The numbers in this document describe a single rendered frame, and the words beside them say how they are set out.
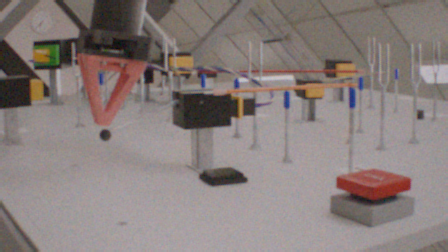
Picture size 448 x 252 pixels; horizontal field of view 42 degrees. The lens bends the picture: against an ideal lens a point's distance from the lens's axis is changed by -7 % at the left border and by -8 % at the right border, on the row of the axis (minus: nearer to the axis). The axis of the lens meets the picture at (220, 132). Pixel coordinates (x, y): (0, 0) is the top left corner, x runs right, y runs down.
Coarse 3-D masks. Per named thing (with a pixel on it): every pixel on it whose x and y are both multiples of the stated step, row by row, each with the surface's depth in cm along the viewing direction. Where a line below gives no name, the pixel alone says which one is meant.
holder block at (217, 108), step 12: (180, 96) 69; (192, 96) 68; (204, 96) 69; (216, 96) 70; (228, 96) 70; (180, 108) 69; (192, 108) 69; (204, 108) 69; (216, 108) 70; (228, 108) 70; (180, 120) 70; (192, 120) 69; (204, 120) 69; (216, 120) 70; (228, 120) 71
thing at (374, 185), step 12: (348, 180) 53; (360, 180) 52; (372, 180) 52; (384, 180) 52; (396, 180) 52; (408, 180) 52; (360, 192) 51; (372, 192) 50; (384, 192) 51; (396, 192) 52
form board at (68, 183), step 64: (0, 128) 103; (64, 128) 102; (128, 128) 101; (320, 128) 99; (0, 192) 62; (64, 192) 62; (128, 192) 62; (192, 192) 62; (256, 192) 62; (320, 192) 62
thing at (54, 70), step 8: (40, 40) 130; (48, 40) 128; (56, 40) 127; (64, 40) 129; (72, 40) 134; (64, 48) 129; (64, 56) 129; (64, 64) 129; (56, 72) 131; (56, 80) 132; (56, 88) 134; (56, 96) 134; (48, 104) 133; (56, 104) 132
